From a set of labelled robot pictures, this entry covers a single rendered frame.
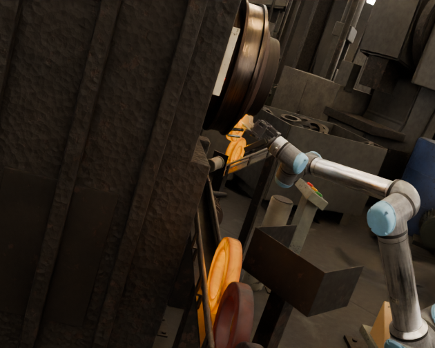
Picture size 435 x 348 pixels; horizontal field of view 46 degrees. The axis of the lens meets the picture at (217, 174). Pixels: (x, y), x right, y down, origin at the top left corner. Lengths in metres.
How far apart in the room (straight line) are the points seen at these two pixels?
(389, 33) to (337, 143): 1.61
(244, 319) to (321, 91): 5.02
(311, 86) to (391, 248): 4.20
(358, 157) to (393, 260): 2.44
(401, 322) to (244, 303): 1.26
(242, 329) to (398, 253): 1.12
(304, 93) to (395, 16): 1.35
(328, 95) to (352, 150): 1.57
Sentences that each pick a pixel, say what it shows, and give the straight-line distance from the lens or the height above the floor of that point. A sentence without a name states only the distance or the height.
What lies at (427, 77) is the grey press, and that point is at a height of 1.42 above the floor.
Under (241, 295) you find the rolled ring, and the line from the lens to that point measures 1.05.
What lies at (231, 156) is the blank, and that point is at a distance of 2.41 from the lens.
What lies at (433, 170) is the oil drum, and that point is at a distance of 5.10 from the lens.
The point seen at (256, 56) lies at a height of 1.18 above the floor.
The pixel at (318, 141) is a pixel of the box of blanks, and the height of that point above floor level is 0.66.
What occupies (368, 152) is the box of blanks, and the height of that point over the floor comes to 0.67.
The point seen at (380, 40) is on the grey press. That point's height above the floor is 1.64.
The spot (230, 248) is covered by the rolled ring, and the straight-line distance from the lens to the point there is 1.20.
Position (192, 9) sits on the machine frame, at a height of 1.25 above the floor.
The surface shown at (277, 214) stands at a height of 0.45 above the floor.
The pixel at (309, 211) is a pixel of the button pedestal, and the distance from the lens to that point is 2.77.
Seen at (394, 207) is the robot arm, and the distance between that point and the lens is 1.98.
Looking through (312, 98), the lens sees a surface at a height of 0.86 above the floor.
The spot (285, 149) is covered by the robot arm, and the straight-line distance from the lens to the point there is 2.27.
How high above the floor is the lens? 1.21
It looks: 15 degrees down
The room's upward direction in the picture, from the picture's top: 18 degrees clockwise
